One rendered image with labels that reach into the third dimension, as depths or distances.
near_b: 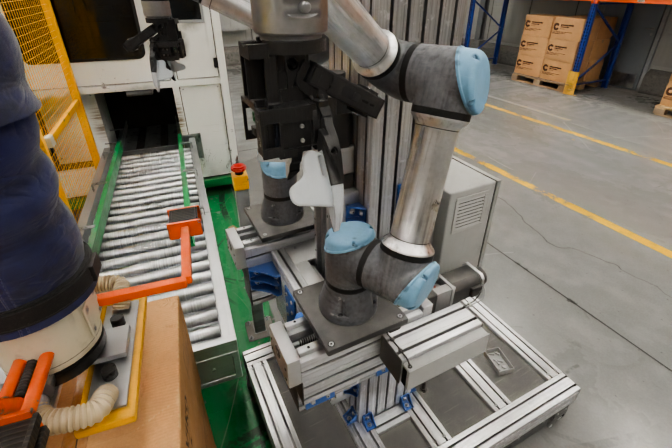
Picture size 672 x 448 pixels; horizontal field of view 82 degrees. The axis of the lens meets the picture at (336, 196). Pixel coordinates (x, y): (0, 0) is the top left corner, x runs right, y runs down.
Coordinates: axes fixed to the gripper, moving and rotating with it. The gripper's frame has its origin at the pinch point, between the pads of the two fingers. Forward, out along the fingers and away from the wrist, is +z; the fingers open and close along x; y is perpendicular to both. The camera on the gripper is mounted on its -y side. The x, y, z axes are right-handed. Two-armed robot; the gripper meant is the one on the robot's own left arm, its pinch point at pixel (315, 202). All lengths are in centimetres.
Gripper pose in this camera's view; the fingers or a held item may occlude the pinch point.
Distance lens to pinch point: 50.1
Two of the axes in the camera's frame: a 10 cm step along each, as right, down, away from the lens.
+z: 0.0, 8.8, 4.8
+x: 4.5, 4.3, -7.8
